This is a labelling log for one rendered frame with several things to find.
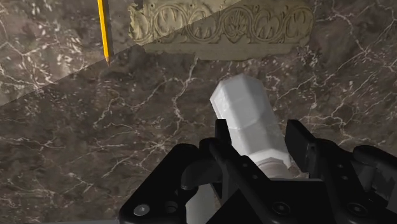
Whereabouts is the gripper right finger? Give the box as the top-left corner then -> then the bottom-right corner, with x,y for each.
284,119 -> 397,224

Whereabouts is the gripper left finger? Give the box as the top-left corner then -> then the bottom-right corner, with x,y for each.
118,118 -> 270,224

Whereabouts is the white faceted bottle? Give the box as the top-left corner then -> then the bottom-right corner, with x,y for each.
185,73 -> 293,224

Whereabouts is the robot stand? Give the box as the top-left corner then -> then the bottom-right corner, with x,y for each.
127,0 -> 316,62

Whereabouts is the yellow pencil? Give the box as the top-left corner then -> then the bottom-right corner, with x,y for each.
97,0 -> 111,66

